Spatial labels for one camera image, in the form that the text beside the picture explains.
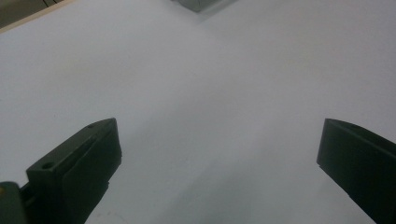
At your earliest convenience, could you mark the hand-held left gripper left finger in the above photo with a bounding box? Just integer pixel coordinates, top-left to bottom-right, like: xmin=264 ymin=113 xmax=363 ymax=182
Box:
xmin=25 ymin=118 xmax=122 ymax=224

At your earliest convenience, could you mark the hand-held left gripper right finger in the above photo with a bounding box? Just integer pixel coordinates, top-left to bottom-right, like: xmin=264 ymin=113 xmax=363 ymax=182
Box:
xmin=316 ymin=118 xmax=396 ymax=224

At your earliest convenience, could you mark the grey tray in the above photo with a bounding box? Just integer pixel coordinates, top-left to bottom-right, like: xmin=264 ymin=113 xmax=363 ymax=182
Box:
xmin=171 ymin=0 xmax=238 ymax=14

